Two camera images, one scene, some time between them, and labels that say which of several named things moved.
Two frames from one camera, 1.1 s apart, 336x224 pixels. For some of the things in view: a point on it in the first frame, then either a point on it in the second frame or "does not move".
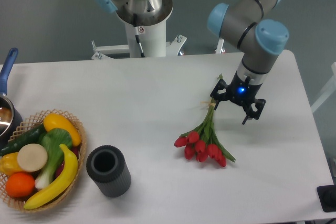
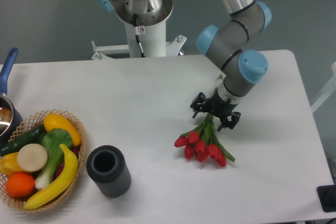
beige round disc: x=32 y=157 does not move
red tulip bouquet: x=202 y=143 does not move
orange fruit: x=20 y=185 does not move
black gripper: x=242 y=93 -> x=216 y=105
